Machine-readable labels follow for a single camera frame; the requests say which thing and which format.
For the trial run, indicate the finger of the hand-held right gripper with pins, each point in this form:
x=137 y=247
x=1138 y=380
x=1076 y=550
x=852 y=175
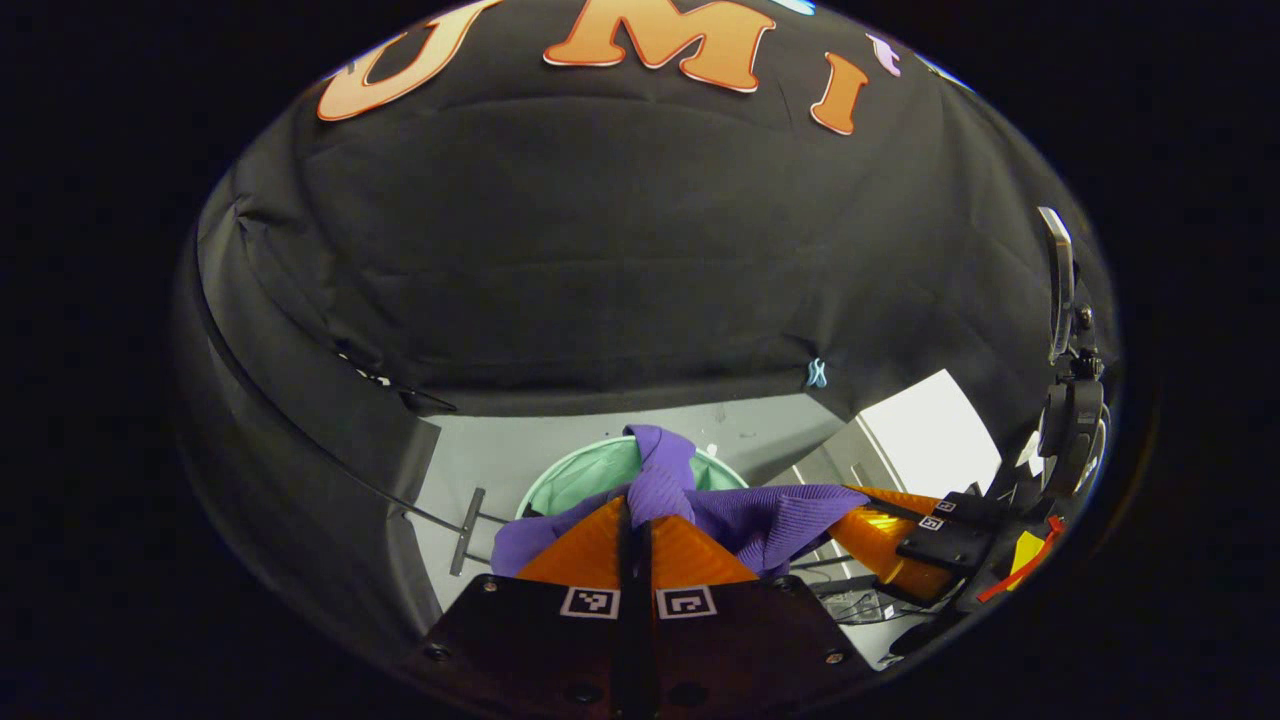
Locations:
x=900 y=555
x=965 y=505

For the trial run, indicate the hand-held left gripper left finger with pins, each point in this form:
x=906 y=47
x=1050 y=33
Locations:
x=540 y=640

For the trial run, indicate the black backdrop cloth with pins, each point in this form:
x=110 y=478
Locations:
x=280 y=450
x=600 y=250

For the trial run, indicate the blue clip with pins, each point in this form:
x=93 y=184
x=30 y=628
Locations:
x=817 y=372

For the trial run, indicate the green laundry hamper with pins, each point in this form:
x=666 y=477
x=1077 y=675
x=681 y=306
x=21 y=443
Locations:
x=580 y=480

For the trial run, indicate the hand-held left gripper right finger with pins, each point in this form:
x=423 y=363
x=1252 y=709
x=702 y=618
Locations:
x=750 y=640

